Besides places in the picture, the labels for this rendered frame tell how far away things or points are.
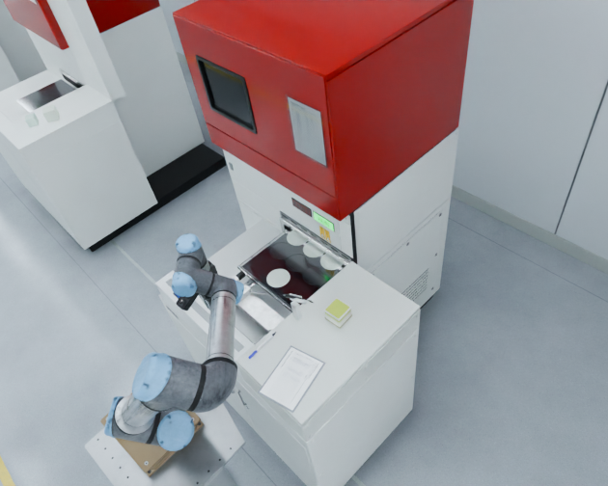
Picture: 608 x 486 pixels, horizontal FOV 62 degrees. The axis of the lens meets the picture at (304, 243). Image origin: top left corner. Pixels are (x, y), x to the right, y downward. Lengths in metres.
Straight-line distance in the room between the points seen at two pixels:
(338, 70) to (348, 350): 0.94
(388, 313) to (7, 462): 2.24
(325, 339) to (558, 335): 1.64
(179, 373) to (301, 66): 0.93
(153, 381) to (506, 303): 2.37
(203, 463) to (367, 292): 0.85
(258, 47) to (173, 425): 1.21
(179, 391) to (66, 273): 2.76
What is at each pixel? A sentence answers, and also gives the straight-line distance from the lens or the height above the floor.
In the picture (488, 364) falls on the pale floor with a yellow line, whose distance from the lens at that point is 2.99.
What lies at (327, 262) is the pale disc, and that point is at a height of 0.90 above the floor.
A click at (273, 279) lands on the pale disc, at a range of 2.17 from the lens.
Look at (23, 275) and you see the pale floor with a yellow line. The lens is 4.15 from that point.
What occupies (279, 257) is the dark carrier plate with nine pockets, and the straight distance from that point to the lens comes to 2.24.
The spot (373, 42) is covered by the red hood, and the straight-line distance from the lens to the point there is 1.68.
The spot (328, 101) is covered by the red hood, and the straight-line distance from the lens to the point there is 1.57.
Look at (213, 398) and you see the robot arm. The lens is 1.31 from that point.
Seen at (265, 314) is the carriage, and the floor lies 0.88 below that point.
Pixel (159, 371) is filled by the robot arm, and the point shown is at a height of 1.53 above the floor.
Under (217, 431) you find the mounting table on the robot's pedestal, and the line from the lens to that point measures 1.96.
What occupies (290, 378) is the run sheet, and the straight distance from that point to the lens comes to 1.82.
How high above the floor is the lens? 2.56
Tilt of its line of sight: 47 degrees down
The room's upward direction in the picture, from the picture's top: 10 degrees counter-clockwise
